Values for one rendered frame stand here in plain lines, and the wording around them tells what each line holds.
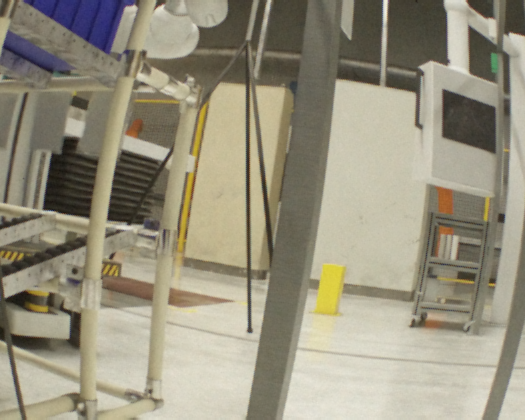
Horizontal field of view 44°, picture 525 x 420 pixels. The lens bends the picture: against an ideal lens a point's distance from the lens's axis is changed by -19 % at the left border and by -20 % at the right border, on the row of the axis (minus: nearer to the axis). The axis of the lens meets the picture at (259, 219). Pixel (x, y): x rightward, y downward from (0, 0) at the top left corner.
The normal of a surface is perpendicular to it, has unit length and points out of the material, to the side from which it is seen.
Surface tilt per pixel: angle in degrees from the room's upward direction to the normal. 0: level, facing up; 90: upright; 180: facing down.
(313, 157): 90
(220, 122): 90
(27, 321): 90
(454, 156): 86
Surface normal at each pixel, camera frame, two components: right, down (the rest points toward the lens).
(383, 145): -0.29, -0.05
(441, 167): 0.15, -0.07
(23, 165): 0.78, 0.11
